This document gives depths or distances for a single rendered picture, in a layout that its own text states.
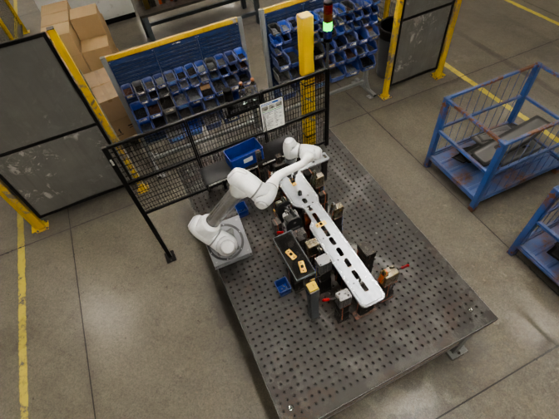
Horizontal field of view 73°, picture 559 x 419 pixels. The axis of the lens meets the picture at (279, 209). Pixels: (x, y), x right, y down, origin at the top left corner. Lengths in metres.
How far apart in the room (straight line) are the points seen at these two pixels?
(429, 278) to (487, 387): 1.02
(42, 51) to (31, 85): 0.33
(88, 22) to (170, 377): 5.05
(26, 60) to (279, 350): 3.09
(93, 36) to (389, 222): 5.19
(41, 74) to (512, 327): 4.58
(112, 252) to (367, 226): 2.72
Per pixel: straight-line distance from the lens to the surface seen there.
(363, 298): 2.56
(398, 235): 3.21
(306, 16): 3.11
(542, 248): 4.22
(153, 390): 3.65
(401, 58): 5.54
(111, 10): 8.93
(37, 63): 3.97
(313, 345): 2.74
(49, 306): 4.47
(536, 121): 4.89
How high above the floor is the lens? 3.31
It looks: 52 degrees down
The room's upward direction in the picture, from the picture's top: 8 degrees counter-clockwise
